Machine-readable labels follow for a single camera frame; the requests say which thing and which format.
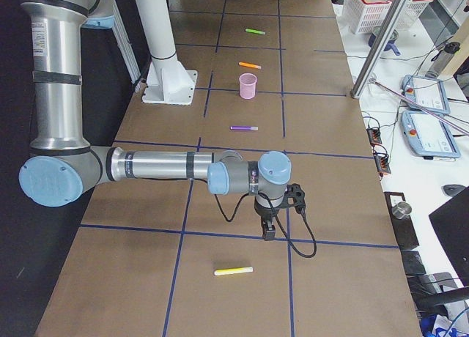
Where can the black computer monitor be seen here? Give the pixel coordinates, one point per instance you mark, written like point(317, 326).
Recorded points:
point(450, 224)

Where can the green highlighter pen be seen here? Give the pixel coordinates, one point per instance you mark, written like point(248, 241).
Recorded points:
point(255, 31)

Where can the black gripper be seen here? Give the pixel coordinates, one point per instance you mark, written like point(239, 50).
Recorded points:
point(264, 211)

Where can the orange highlighter pen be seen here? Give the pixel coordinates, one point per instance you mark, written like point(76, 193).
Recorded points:
point(250, 65)

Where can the teach pendant tablet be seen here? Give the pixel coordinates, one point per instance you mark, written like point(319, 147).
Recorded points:
point(427, 92)
point(427, 136)

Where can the far teach pendant tablet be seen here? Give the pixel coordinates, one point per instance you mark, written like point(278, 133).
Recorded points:
point(427, 92)

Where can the black computer mouse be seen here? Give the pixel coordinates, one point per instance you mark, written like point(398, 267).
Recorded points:
point(452, 190)

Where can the purple highlighter pen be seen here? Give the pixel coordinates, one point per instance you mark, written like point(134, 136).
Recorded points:
point(244, 128)

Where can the pink mesh pen holder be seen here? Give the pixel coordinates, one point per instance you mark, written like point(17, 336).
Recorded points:
point(247, 85)

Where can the dark water bottle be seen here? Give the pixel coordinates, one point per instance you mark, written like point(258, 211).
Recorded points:
point(439, 62)

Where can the yellow highlighter pen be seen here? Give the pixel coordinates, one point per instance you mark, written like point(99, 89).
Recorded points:
point(233, 271)

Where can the white plastic basket red rim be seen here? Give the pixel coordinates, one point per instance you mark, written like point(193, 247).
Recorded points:
point(362, 16)

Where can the near teach pendant tablet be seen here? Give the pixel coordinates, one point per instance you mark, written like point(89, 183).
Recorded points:
point(427, 136)

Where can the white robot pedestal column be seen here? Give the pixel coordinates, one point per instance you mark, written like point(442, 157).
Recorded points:
point(168, 82)

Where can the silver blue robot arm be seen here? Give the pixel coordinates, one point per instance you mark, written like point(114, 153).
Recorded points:
point(64, 165)

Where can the aluminium frame post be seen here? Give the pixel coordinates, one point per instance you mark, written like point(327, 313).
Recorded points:
point(386, 30)

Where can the small steel cup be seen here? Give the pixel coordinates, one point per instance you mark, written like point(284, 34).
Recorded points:
point(401, 210)

